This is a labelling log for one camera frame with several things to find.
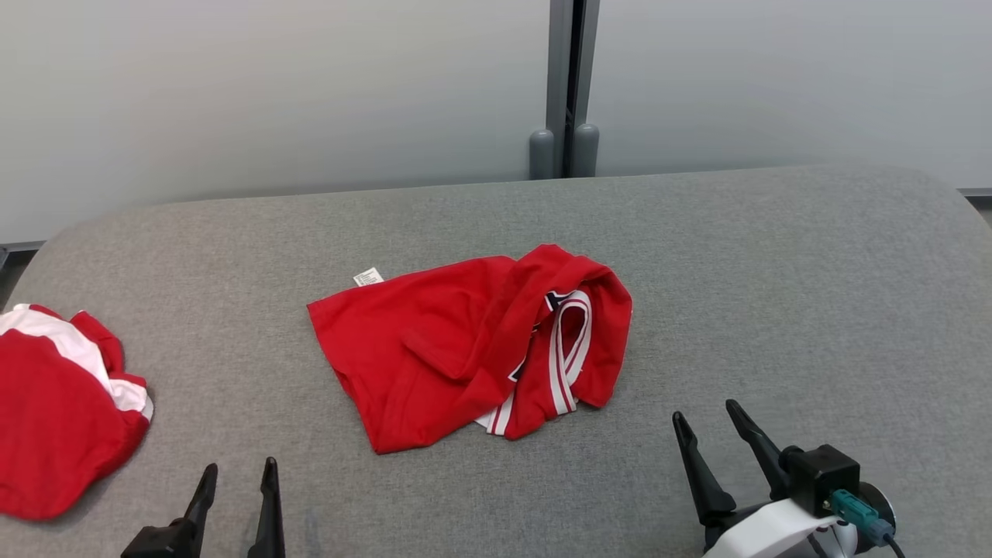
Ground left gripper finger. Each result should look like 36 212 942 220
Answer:
248 457 286 558
184 463 219 539

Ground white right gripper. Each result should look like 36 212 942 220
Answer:
673 399 857 558

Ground red shorts white stripe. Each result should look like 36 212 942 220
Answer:
0 304 154 521

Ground red basketball jersey white sleeves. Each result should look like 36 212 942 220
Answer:
307 243 633 455

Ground right teal plug black cable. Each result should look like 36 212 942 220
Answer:
829 490 908 558

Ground grey cylinder post foot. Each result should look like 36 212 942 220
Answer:
529 129 556 181
572 124 601 178

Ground grey partition post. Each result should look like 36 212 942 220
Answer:
545 0 601 179

